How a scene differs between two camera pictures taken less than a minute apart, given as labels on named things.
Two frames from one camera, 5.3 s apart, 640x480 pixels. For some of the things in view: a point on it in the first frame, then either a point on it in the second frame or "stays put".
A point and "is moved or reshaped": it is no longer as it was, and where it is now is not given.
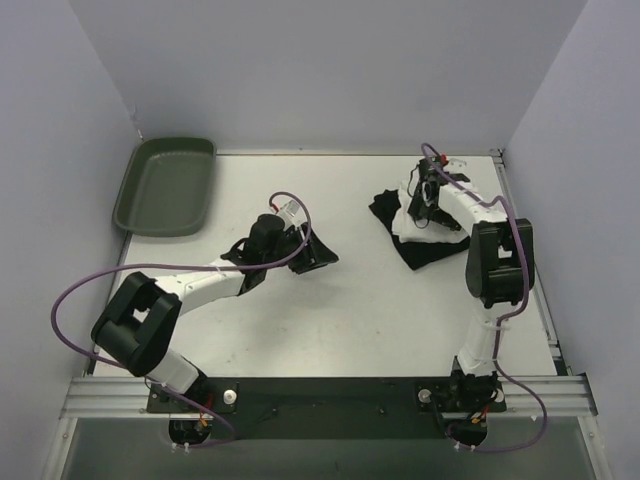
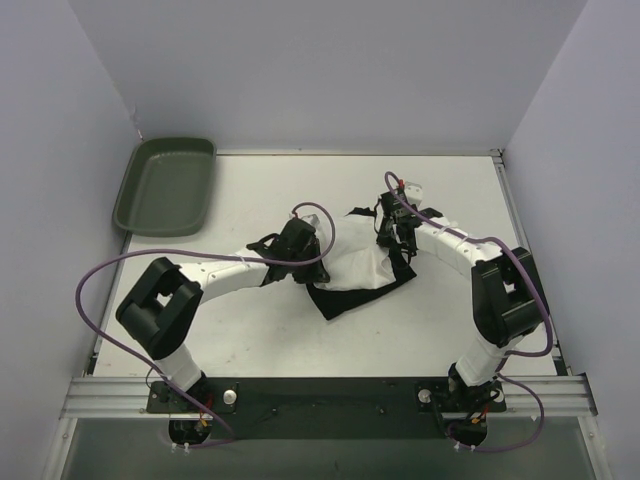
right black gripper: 437,215 -> 396,245
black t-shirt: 413,254 is moved or reshaped
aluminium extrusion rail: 126,397 stays put
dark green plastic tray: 168,187 stays put
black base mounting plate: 332,409 stays put
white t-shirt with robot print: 407,230 is moved or reshaped
